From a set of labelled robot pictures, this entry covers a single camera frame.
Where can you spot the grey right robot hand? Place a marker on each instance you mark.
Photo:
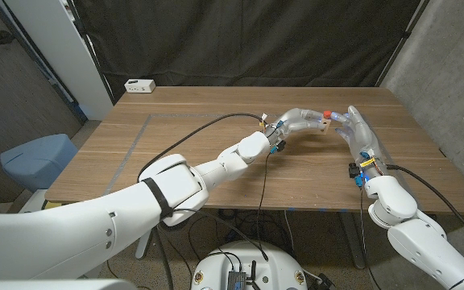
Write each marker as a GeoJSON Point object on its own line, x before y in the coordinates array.
{"type": "Point", "coordinates": [361, 137]}

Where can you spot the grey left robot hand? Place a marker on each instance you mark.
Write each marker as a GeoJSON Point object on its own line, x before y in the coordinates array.
{"type": "Point", "coordinates": [296, 123]}

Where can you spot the small wooden block with holes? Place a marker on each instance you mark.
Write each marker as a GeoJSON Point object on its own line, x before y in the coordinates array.
{"type": "Point", "coordinates": [325, 125]}

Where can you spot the wooden screw with red head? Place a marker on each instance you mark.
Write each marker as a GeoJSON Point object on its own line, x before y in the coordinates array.
{"type": "Point", "coordinates": [327, 114]}

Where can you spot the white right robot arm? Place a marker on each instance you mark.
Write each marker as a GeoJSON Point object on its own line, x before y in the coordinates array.
{"type": "Point", "coordinates": [417, 229]}

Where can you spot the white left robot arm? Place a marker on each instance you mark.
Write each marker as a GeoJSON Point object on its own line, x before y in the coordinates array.
{"type": "Point", "coordinates": [155, 209]}

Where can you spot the black curtain backdrop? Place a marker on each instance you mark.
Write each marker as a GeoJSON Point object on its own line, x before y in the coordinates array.
{"type": "Point", "coordinates": [248, 40]}

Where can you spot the grey table leg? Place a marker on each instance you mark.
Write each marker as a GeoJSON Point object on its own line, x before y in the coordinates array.
{"type": "Point", "coordinates": [143, 245]}
{"type": "Point", "coordinates": [353, 241]}

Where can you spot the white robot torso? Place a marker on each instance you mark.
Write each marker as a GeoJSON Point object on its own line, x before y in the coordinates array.
{"type": "Point", "coordinates": [264, 262]}

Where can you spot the white power strip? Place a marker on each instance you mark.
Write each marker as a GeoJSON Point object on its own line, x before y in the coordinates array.
{"type": "Point", "coordinates": [139, 85]}

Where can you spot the grey electronics box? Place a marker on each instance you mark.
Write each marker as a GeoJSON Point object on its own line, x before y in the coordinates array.
{"type": "Point", "coordinates": [237, 280]}

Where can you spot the white cabinet panel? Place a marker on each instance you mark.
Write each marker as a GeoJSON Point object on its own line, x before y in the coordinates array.
{"type": "Point", "coordinates": [63, 52]}

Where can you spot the blue padded stool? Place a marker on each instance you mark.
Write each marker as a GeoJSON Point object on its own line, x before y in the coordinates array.
{"type": "Point", "coordinates": [34, 161]}

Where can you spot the black frame pole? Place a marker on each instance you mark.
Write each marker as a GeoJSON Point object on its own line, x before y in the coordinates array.
{"type": "Point", "coordinates": [401, 40]}
{"type": "Point", "coordinates": [91, 52]}

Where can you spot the black wall rail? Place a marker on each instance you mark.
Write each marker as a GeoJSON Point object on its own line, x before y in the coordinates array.
{"type": "Point", "coordinates": [34, 60]}

